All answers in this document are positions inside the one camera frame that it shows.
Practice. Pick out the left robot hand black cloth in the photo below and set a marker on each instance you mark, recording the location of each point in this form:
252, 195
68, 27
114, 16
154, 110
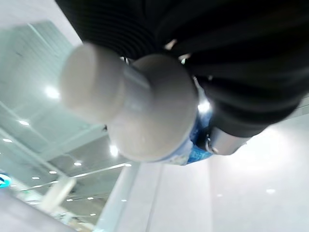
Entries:
217, 48

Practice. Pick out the wall mirror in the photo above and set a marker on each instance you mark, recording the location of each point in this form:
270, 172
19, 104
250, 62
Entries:
31, 120

